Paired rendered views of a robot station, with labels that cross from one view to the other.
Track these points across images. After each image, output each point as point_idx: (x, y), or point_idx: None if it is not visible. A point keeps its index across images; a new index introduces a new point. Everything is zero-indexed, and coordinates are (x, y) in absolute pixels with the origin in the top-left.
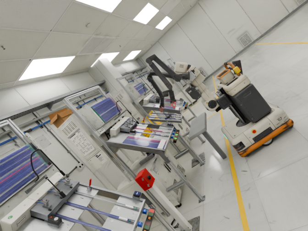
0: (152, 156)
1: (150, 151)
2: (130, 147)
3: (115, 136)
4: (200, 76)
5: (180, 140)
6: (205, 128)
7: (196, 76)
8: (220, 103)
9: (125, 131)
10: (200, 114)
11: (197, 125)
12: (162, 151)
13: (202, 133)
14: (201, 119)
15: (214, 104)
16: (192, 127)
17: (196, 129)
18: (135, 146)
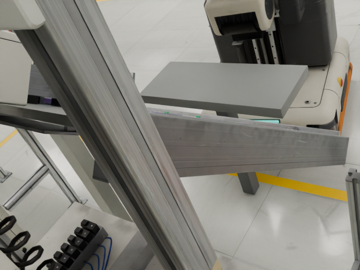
0: (151, 250)
1: (323, 152)
2: (272, 147)
3: (42, 108)
4: None
5: (100, 184)
6: (307, 66)
7: None
8: (298, 0)
9: (29, 90)
10: (161, 71)
11: (233, 81)
12: (345, 141)
13: (230, 113)
14: (213, 70)
15: (271, 6)
16: (204, 94)
17: (268, 83)
18: (290, 133)
